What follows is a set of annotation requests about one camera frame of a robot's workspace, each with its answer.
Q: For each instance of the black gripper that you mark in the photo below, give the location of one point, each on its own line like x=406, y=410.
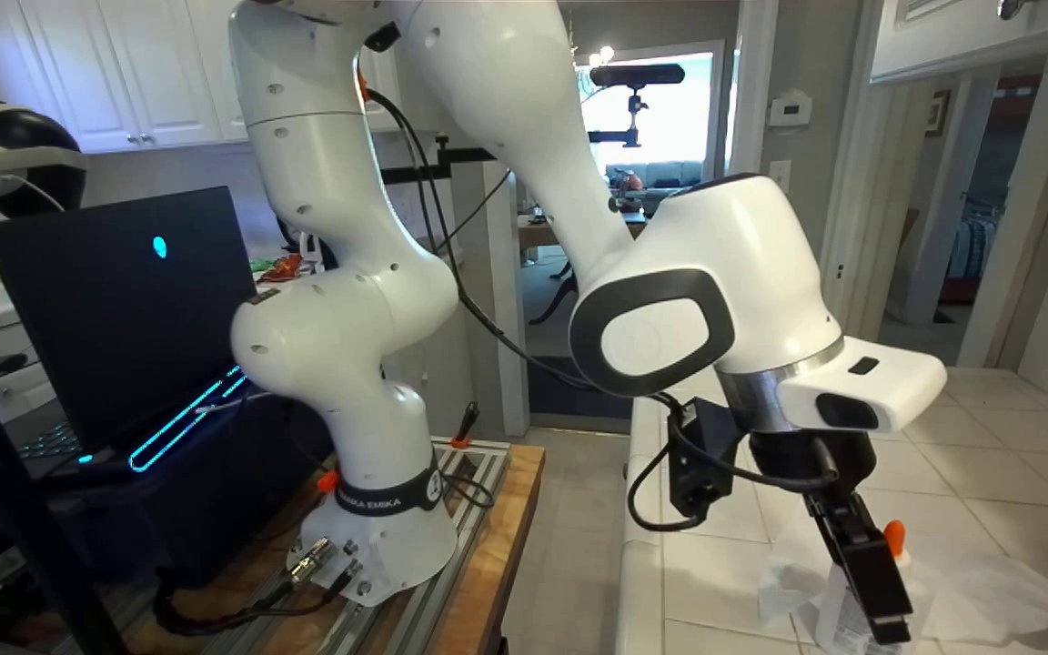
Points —
x=810, y=461

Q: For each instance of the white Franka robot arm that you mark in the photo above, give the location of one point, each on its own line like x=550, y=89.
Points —
x=343, y=328

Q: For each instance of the white paper towel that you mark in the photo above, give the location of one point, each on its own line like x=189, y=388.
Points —
x=984, y=594

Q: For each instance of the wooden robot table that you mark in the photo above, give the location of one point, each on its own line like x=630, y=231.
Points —
x=501, y=547

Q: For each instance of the red black clamp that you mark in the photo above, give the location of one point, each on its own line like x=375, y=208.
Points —
x=468, y=424

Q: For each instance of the white upper kitchen cabinet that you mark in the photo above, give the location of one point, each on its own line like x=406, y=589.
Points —
x=973, y=42

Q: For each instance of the small orange clip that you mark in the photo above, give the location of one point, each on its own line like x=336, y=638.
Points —
x=330, y=480

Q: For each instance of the orange plastic object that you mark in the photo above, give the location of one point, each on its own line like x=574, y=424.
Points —
x=285, y=268

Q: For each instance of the black laptop cyan lights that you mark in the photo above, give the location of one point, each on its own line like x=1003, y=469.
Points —
x=124, y=313

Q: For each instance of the black tripod leg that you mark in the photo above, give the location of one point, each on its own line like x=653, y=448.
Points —
x=17, y=520

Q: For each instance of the white cabinet row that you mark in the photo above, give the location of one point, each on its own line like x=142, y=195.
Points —
x=63, y=60

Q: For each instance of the black white round headset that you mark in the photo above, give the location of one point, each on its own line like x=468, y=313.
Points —
x=17, y=140

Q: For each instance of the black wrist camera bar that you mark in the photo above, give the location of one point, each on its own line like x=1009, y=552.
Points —
x=708, y=461

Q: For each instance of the aluminium base plate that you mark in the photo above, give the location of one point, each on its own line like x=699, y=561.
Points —
x=457, y=570

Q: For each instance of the black camera boom rod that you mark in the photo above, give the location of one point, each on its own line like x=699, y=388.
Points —
x=426, y=169

